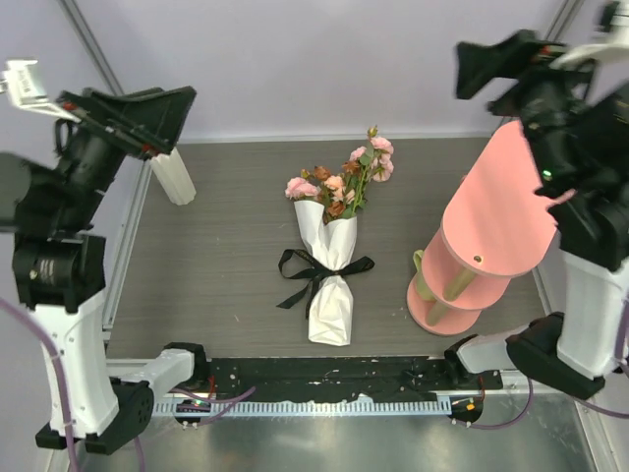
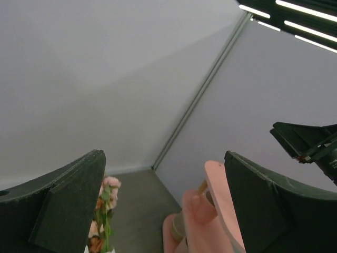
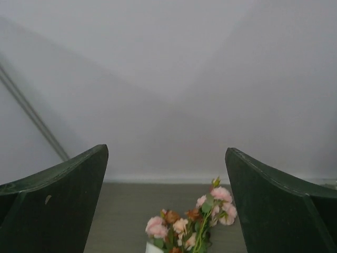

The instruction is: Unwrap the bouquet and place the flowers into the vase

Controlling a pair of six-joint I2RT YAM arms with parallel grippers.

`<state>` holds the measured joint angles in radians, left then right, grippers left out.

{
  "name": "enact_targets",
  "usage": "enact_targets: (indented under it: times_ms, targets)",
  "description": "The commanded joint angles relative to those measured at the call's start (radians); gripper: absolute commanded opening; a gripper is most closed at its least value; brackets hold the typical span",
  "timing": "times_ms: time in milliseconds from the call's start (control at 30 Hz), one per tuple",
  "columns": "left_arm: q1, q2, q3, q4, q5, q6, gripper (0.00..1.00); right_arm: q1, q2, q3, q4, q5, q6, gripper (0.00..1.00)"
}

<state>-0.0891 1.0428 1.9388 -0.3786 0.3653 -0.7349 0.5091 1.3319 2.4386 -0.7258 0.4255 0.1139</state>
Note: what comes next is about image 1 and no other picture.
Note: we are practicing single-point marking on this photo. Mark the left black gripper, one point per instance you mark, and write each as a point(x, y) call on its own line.
point(143, 122)

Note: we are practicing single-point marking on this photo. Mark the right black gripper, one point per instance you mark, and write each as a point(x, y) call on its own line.
point(522, 57)

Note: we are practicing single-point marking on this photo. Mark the pink artificial flower bunch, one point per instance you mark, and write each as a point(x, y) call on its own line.
point(342, 194)

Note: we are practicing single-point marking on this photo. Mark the white wrapping paper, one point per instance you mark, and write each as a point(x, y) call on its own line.
point(330, 311)

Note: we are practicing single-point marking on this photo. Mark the black ribbon gold lettering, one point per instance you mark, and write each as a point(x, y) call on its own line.
point(314, 275)

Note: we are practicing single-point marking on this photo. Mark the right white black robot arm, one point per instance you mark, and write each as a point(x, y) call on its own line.
point(580, 151)

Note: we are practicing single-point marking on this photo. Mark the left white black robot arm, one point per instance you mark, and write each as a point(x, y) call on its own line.
point(58, 263)

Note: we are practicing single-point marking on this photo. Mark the white ribbed vase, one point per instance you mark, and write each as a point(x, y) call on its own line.
point(174, 178)

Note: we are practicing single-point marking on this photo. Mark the pink tiered shelf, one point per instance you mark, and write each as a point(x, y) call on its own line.
point(494, 229)

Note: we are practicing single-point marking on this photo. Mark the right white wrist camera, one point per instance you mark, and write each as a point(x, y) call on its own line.
point(611, 39)

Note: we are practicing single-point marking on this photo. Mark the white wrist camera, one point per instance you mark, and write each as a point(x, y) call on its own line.
point(611, 39)
point(23, 84)

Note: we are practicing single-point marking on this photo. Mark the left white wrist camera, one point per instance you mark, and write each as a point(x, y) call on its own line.
point(23, 84)

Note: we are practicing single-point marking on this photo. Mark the aluminium frame post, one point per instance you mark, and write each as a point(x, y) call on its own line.
point(77, 21)

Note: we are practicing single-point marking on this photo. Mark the white slotted cable duct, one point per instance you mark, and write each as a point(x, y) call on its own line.
point(364, 406)

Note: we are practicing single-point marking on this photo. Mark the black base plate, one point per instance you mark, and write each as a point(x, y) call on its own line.
point(334, 379)

